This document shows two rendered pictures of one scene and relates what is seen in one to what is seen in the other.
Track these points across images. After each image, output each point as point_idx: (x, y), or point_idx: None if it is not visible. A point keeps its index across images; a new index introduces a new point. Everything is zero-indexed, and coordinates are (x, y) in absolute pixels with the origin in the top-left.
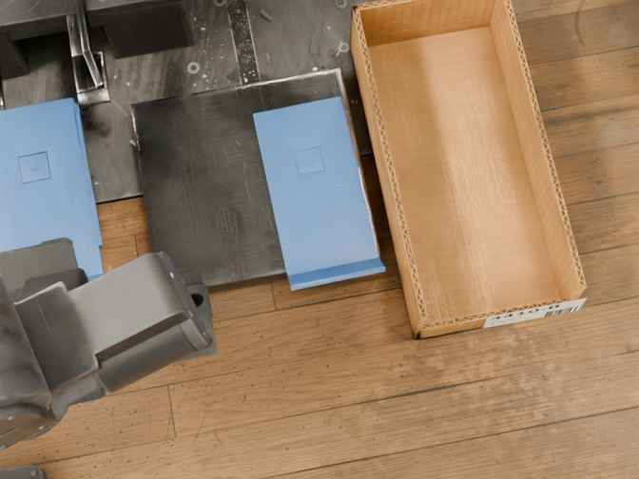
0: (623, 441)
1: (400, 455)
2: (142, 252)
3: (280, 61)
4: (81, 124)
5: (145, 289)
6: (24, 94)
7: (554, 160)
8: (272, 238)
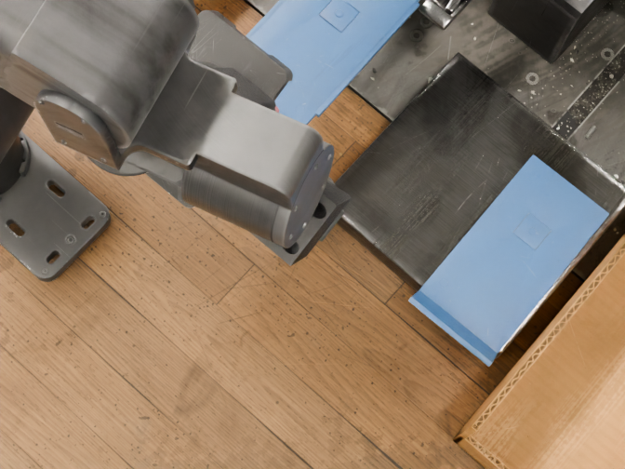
0: None
1: None
2: (345, 158)
3: (598, 142)
4: (404, 20)
5: (283, 151)
6: None
7: None
8: (441, 252)
